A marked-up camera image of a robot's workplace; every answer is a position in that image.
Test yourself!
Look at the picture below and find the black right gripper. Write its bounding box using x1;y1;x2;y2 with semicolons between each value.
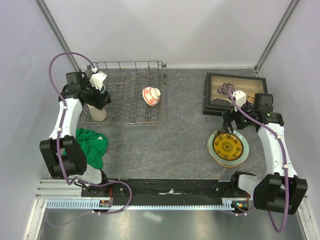
221;99;257;134

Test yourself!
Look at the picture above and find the yellow patterned plate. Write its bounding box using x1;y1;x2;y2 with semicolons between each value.
212;133;244;162

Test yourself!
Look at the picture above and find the beige cup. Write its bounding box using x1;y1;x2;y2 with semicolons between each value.
86;104;108;122

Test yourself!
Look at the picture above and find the green flower plate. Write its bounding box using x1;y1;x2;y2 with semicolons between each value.
209;131;250;160

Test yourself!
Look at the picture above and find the cream bird plate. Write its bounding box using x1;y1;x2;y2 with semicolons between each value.
206;138;246;168

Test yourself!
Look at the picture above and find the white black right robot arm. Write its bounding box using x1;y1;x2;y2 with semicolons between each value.
222;90;308;215

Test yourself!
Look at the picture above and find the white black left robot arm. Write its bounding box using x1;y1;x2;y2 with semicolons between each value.
39;71;111;197

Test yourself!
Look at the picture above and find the dark teal mug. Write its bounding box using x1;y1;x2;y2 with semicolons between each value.
99;84;111;105

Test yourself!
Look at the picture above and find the black glass-lid display box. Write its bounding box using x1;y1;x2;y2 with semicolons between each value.
202;72;268;117

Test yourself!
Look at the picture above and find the green cloth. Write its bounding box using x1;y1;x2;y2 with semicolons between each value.
75;128;109;170

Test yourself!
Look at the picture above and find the white orange patterned bowl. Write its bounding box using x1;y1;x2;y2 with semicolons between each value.
142;86;161;107

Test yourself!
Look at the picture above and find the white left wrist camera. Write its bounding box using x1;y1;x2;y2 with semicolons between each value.
89;67;108;91

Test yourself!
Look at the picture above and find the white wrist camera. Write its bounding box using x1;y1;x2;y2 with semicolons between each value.
229;90;247;111
89;67;108;91

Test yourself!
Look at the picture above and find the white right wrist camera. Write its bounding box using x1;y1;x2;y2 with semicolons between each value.
229;90;247;111

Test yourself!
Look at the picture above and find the grey wire dish rack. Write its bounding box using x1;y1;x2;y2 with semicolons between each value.
78;60;167;126

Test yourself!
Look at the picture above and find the slotted cable duct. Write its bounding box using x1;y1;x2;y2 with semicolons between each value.
46;199;240;211

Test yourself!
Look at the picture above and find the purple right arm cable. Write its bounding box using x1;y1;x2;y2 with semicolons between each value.
227;89;288;233

